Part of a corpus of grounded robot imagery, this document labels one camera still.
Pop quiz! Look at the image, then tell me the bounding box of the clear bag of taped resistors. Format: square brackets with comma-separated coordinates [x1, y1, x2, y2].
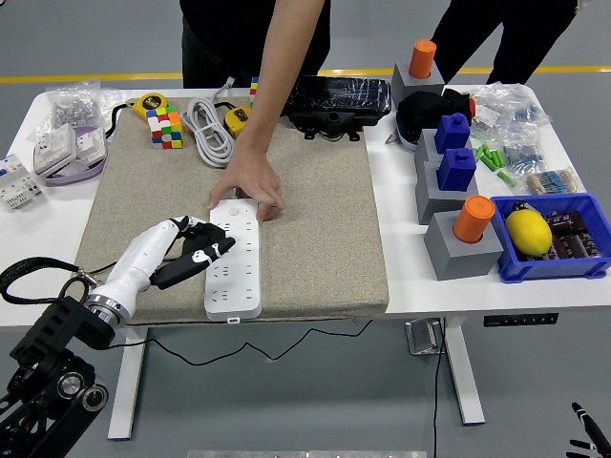
[524, 166, 586, 196]

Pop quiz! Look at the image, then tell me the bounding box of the person's left hand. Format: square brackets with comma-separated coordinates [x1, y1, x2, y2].
[208, 136, 286, 222]

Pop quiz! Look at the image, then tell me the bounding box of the white power strip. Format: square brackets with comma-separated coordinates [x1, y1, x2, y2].
[203, 198, 263, 325]

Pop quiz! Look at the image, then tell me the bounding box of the clear bag of blue resistors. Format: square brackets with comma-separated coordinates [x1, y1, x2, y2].
[495, 131, 548, 176]
[470, 81, 555, 131]

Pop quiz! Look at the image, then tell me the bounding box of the grey-brown mat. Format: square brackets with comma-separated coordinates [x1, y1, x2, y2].
[63, 97, 390, 325]

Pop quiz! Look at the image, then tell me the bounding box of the white power strip cable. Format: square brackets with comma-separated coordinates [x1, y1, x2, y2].
[182, 75, 239, 169]

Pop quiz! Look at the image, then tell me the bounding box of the black cap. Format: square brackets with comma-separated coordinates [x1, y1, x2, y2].
[395, 88, 474, 153]

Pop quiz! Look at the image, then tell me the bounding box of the white table leg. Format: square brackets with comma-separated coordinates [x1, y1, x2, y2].
[107, 326, 148, 441]
[441, 317, 487, 427]

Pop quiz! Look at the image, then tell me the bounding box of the grey block with square hole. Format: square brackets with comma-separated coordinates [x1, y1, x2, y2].
[413, 128, 474, 180]
[414, 160, 480, 225]

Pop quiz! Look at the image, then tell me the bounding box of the silver metal bracket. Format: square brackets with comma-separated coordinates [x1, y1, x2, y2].
[405, 318, 446, 357]

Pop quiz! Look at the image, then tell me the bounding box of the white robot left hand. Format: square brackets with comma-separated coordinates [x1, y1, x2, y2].
[97, 215, 238, 317]

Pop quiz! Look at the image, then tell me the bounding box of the orange cylinder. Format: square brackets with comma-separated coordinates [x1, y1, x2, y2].
[409, 39, 438, 80]
[452, 194, 496, 245]

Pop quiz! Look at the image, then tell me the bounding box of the clear bag of screws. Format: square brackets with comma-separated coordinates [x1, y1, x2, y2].
[28, 78, 130, 144]

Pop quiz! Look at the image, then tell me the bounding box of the blue stepped block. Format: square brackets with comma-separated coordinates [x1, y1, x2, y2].
[436, 147, 477, 193]
[433, 113, 472, 155]

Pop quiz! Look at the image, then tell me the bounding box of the black hanging cable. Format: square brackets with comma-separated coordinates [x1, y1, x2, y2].
[432, 318, 448, 458]

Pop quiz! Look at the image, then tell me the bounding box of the person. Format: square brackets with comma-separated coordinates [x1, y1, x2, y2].
[432, 0, 581, 86]
[179, 0, 331, 90]

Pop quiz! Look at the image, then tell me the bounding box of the black film-wrapped device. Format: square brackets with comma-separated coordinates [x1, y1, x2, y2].
[285, 74, 393, 142]

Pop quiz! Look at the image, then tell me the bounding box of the white wall socket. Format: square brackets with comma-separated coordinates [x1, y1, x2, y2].
[74, 126, 109, 166]
[32, 122, 77, 176]

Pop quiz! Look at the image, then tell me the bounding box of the black table control panel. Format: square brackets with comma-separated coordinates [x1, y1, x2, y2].
[483, 312, 559, 328]

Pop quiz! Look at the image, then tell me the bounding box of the grey block with round hole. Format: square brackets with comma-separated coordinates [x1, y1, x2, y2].
[423, 209, 505, 281]
[390, 60, 446, 104]

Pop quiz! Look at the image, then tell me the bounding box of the thin black adapter cord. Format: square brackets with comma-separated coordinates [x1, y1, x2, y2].
[90, 251, 374, 367]

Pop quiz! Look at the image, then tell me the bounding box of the yellow tape measure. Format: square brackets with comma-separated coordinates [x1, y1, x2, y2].
[132, 92, 169, 120]
[222, 105, 252, 139]

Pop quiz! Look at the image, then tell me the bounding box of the black lanyard cord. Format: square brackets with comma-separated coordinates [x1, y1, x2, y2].
[105, 101, 139, 140]

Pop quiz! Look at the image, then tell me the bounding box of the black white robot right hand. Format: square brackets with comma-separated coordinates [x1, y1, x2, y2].
[565, 401, 611, 458]

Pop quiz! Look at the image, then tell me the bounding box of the white circuit breaker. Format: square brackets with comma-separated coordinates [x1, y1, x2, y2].
[0, 155, 43, 211]

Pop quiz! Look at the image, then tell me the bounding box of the yellow lemon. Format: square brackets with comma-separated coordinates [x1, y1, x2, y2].
[505, 209, 554, 255]

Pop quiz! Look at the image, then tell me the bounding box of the blue plastic bin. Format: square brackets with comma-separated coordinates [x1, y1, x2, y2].
[490, 192, 611, 283]

